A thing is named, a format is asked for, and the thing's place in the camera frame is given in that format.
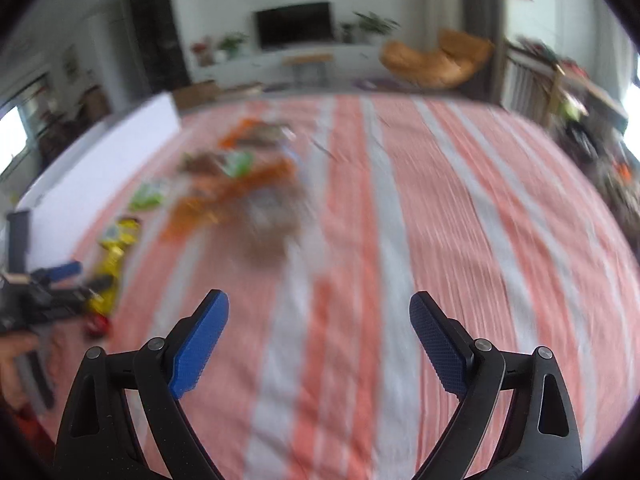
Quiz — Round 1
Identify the person's red clothing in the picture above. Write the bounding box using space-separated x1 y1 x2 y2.
10 405 56 461

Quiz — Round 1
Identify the bushy green plant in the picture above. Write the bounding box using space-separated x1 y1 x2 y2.
217 32 248 61

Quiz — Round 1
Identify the brown wooden desk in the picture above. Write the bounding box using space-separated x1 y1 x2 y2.
37 85 108 161

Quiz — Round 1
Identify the white cardboard box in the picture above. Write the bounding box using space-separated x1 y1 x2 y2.
15 92 183 221

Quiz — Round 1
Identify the orange striped tablecloth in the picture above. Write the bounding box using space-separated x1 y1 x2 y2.
30 91 636 480

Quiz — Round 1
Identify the black flat television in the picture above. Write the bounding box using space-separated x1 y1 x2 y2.
252 1 335 51

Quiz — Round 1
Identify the pile of snack packets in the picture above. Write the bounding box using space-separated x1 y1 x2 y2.
162 160 298 242

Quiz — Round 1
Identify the orange lounge chair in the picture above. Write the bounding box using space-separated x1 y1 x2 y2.
380 27 496 91

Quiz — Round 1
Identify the glass balcony door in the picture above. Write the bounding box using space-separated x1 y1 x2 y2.
0 105 28 171

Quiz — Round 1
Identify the grey curtain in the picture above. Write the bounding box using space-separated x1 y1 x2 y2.
460 0 506 103

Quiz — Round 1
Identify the clear brown bread bag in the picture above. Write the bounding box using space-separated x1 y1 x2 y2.
240 195 307 267

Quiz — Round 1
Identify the white television cabinet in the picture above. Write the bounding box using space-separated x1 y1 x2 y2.
190 42 396 86

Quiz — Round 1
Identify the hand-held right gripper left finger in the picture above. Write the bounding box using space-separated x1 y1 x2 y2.
54 289 231 480

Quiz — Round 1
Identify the yellow printed snack packet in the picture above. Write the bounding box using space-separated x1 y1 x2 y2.
90 216 143 317

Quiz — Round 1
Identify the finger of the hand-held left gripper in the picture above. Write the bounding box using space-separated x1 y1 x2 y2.
47 280 113 318
30 260 84 285

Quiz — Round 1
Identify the brown cardboard box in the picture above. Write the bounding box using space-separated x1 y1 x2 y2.
172 80 218 111

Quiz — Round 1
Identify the dark wooden railing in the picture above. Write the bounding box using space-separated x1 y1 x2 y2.
505 37 628 131

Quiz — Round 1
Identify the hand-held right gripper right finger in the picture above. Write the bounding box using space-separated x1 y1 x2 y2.
409 291 585 480

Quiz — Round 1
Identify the white covered standing air conditioner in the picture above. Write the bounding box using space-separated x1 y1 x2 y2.
425 0 463 46

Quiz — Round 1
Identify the dark glass display cabinet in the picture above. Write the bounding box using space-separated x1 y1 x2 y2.
122 0 193 92

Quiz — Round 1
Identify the green pastry packet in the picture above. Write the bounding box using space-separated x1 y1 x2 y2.
129 180 168 212

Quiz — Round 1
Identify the wooden stool with black legs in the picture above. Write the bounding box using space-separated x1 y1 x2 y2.
282 53 333 86

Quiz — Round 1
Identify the brown pastry packet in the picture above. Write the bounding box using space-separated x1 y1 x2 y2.
180 150 253 179

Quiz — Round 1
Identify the green plastic basket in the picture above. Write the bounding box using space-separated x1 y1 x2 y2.
560 95 588 121

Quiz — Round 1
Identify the orange label dark packet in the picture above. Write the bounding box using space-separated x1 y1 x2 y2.
220 119 261 150

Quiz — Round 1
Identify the person's left hand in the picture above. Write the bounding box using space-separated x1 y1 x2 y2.
0 334 40 411

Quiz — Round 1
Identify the dark brown snack packet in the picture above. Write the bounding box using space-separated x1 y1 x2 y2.
250 122 296 148

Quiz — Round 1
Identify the large potted green plant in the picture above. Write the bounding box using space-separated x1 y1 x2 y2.
352 10 401 45

